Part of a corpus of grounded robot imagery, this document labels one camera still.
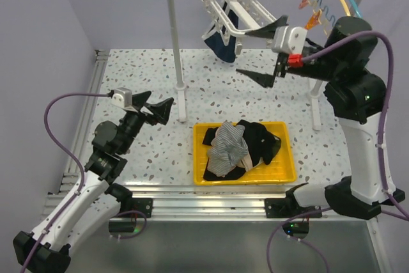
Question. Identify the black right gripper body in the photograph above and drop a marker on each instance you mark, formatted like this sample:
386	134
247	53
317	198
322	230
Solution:
315	69

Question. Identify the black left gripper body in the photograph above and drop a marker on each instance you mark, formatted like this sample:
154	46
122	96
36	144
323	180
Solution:
142	117

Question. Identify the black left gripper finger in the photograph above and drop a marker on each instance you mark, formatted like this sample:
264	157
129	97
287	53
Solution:
161	111
139	99

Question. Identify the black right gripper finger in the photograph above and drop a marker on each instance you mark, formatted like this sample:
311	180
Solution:
264	80
268	31

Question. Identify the yellow round clip hanger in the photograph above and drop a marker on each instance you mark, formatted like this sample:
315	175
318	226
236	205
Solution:
324	13

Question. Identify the navy blue underwear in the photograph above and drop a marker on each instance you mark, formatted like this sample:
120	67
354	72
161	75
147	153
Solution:
213	40

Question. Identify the grey striped underwear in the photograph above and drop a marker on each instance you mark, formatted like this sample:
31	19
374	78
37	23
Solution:
225	148

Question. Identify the black underwear beige waistband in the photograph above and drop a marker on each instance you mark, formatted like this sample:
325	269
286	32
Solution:
262	145

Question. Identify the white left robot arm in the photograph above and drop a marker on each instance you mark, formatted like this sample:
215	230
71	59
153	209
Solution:
95	198

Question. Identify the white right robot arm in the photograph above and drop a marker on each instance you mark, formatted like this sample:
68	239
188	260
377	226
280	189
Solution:
360	101

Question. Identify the white rectangular clip hanger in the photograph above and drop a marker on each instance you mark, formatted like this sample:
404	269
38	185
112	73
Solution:
236	17

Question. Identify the yellow plastic tray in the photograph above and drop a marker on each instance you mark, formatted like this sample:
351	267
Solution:
280	170

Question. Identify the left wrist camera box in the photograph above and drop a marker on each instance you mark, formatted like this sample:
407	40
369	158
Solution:
122	98

